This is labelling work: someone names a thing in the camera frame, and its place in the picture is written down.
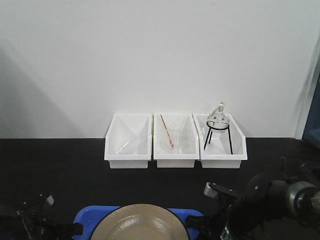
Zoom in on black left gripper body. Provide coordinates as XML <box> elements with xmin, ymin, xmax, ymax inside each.
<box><xmin>0</xmin><ymin>195</ymin><xmax>63</xmax><ymax>240</ymax></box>

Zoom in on middle white storage bin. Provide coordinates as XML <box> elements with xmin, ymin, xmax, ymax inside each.
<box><xmin>153</xmin><ymin>113</ymin><xmax>200</xmax><ymax>168</ymax></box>

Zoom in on left white storage bin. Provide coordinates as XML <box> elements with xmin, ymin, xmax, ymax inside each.
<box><xmin>104</xmin><ymin>114</ymin><xmax>153</xmax><ymax>169</ymax></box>

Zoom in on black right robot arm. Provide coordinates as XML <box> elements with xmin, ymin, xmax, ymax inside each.
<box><xmin>185</xmin><ymin>157</ymin><xmax>320</xmax><ymax>240</ymax></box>

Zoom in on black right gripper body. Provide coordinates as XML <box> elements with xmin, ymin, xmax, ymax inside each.
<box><xmin>214</xmin><ymin>184</ymin><xmax>272</xmax><ymax>240</ymax></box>

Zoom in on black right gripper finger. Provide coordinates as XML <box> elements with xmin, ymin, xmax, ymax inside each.
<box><xmin>185</xmin><ymin>215</ymin><xmax>217</xmax><ymax>240</ymax></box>

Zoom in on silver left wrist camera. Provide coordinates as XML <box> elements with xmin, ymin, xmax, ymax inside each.
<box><xmin>45</xmin><ymin>195</ymin><xmax>55</xmax><ymax>206</ymax></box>

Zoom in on black wire tripod stand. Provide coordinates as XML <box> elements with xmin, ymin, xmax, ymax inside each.
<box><xmin>203</xmin><ymin>122</ymin><xmax>234</xmax><ymax>155</ymax></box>

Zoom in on beige plate with black rim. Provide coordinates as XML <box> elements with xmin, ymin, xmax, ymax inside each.
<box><xmin>90</xmin><ymin>203</ymin><xmax>190</xmax><ymax>240</ymax></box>

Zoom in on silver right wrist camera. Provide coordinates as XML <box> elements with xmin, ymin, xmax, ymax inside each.
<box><xmin>203</xmin><ymin>182</ymin><xmax>219</xmax><ymax>199</ymax></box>

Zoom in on glass alcohol lamp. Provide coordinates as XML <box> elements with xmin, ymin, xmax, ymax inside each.
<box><xmin>207</xmin><ymin>102</ymin><xmax>230</xmax><ymax>133</ymax></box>

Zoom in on blue plastic tray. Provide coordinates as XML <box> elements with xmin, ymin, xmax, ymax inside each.
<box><xmin>71</xmin><ymin>205</ymin><xmax>204</xmax><ymax>240</ymax></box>

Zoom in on clear glass beaker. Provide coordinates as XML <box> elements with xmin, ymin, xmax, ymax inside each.
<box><xmin>164</xmin><ymin>121</ymin><xmax>181</xmax><ymax>153</ymax></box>

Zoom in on red glass stirring rod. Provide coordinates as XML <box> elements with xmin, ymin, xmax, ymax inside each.
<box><xmin>160</xmin><ymin>114</ymin><xmax>175</xmax><ymax>149</ymax></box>

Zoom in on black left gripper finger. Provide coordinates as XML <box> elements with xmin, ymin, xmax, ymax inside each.
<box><xmin>56</xmin><ymin>222</ymin><xmax>83</xmax><ymax>237</ymax></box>

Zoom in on white storage bin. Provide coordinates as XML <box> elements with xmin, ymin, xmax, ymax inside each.
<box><xmin>192</xmin><ymin>113</ymin><xmax>248</xmax><ymax>169</ymax></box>
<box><xmin>104</xmin><ymin>114</ymin><xmax>153</xmax><ymax>169</ymax></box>
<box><xmin>153</xmin><ymin>113</ymin><xmax>200</xmax><ymax>168</ymax></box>

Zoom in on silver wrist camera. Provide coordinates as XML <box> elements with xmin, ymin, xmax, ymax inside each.
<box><xmin>203</xmin><ymin>182</ymin><xmax>219</xmax><ymax>199</ymax></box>
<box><xmin>45</xmin><ymin>195</ymin><xmax>55</xmax><ymax>206</ymax></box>

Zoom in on right white storage bin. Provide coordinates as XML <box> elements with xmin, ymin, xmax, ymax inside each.
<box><xmin>192</xmin><ymin>113</ymin><xmax>248</xmax><ymax>169</ymax></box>

